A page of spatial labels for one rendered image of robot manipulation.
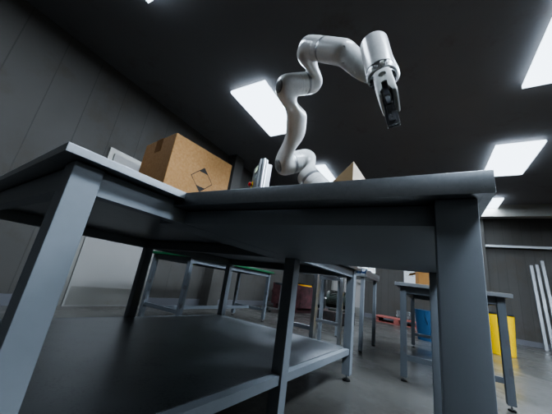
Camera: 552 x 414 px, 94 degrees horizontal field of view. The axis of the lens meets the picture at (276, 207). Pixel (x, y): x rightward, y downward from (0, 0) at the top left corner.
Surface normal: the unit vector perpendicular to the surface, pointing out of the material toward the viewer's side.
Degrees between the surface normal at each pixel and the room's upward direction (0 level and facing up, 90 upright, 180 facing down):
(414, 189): 90
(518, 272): 90
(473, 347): 90
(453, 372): 90
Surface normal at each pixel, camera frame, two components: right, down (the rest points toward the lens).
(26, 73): 0.87, -0.03
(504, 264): -0.48, -0.32
